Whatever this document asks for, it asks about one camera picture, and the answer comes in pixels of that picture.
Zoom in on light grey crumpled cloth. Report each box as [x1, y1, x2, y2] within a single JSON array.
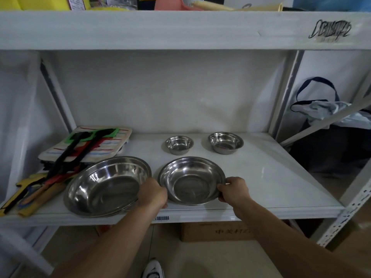
[[291, 100, 371, 130]]

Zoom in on person's right hand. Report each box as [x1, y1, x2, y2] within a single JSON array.
[[217, 176, 253, 220]]

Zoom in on person's right forearm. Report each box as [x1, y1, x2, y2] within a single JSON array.
[[232, 200, 371, 278]]

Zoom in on medium steel bowl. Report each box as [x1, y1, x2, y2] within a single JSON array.
[[157, 156, 226, 205]]

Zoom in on blue plastic container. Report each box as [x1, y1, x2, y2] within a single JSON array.
[[290, 0, 371, 12]]

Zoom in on brown cardboard box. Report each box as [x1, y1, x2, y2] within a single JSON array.
[[181, 221, 256, 243]]

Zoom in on person's left forearm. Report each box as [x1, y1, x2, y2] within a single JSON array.
[[49, 206, 163, 278]]

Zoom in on black tongs with green tips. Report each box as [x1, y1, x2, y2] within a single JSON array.
[[46, 128, 120, 178]]

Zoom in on dark blue tote bag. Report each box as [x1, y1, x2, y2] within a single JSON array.
[[289, 77, 371, 172]]

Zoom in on white shoe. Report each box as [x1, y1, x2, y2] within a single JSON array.
[[141, 258, 164, 278]]

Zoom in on cream plastic utensil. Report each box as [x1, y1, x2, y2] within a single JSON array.
[[192, 0, 283, 12]]

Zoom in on red silicone spatula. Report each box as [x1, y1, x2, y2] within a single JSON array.
[[17, 168, 77, 212]]

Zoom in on yellow patterned oven mitt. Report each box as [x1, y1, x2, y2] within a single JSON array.
[[0, 173, 68, 218]]

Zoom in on small steel bowl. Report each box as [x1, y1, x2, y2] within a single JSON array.
[[208, 132, 244, 155], [165, 136, 194, 155]]

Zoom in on clear glass jar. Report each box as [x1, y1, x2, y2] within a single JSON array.
[[110, 0, 138, 11]]

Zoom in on yellow sponge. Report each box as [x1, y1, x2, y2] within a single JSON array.
[[0, 0, 72, 11]]

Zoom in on pink silicone utensil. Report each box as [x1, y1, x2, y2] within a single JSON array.
[[154, 0, 201, 11]]

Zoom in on white metal shelf unit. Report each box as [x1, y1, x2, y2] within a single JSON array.
[[0, 10, 371, 278]]

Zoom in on large steel basin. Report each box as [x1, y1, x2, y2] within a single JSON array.
[[63, 156, 152, 218]]

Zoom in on striped cloth pot holder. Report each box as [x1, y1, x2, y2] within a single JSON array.
[[38, 126, 133, 164]]

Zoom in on person's left hand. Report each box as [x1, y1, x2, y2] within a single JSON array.
[[137, 178, 169, 213]]

